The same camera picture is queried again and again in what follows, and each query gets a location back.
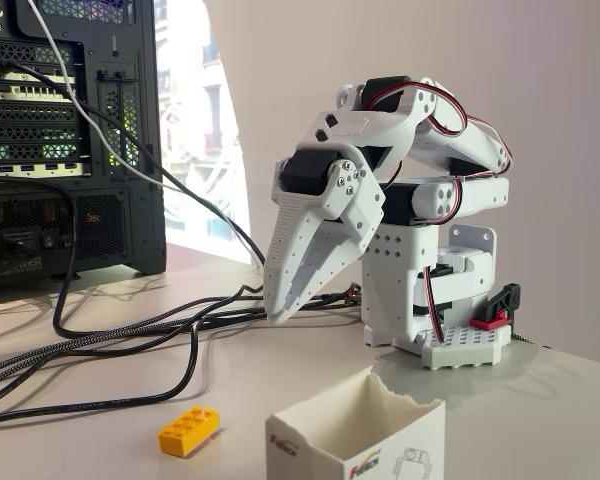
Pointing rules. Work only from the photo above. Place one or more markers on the black red table clamp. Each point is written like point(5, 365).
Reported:
point(500, 305)

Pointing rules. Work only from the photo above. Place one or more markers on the black computer tower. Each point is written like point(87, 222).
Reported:
point(125, 225)

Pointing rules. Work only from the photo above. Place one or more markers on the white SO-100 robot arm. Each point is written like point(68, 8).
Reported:
point(390, 131)

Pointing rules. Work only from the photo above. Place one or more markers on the white cardboard box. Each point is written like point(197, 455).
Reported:
point(310, 450)

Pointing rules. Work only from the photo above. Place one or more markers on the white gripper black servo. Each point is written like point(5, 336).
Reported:
point(314, 201)

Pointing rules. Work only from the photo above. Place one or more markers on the yellow lego brick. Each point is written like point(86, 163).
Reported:
point(185, 432)

